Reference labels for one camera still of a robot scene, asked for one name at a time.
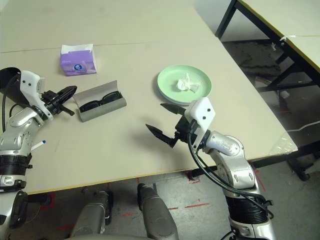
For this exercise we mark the purple tissue pack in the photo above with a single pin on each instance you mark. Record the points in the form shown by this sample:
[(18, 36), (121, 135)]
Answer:
[(77, 66)]

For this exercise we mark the black plastic cup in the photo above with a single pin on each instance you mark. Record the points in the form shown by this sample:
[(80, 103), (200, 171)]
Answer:
[(15, 97)]

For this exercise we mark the white tissue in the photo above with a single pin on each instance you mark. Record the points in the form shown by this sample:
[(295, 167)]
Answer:
[(186, 83)]

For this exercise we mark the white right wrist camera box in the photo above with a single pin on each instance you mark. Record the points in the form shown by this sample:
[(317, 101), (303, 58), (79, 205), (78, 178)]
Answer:
[(202, 112)]

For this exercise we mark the grey robot right leg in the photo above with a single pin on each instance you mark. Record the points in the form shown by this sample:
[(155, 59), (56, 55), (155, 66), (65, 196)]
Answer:
[(157, 215)]

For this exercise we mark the white marker with blue cap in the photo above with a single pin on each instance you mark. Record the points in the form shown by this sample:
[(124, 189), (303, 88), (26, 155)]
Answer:
[(40, 144)]

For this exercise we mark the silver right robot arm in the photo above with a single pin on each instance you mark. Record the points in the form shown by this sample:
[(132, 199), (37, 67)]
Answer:
[(232, 155)]

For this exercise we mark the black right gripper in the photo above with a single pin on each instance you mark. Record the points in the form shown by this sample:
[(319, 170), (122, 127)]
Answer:
[(185, 130)]

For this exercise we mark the side table with metal frame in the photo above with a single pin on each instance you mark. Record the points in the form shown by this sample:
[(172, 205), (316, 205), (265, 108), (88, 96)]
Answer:
[(227, 17)]

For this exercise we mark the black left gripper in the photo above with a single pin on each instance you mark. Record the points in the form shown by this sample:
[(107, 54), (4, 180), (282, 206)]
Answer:
[(51, 103)]

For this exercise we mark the grey robot left leg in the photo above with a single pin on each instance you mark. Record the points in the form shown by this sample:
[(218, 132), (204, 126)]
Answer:
[(92, 215)]

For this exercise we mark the grey robot leg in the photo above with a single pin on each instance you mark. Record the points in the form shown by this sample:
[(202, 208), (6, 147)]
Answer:
[(157, 215), (92, 215)]

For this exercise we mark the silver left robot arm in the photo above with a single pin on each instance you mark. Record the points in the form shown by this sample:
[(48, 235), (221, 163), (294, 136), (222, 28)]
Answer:
[(17, 125)]

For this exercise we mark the green plate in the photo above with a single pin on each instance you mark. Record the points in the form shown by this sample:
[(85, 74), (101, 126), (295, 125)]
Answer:
[(167, 80)]

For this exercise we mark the clear plastic film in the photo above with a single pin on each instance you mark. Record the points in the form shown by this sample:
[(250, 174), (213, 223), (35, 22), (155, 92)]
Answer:
[(283, 143)]

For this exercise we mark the flat cardboard box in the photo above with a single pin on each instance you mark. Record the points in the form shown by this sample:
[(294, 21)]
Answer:
[(262, 81)]

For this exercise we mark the grey glasses case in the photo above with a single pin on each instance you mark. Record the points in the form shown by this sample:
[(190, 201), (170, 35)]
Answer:
[(105, 115)]

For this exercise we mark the white zip tie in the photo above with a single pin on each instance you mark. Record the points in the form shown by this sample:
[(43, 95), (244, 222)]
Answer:
[(285, 38)]

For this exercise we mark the black sunglasses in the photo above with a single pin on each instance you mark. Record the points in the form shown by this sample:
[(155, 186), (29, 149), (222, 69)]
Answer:
[(100, 102)]

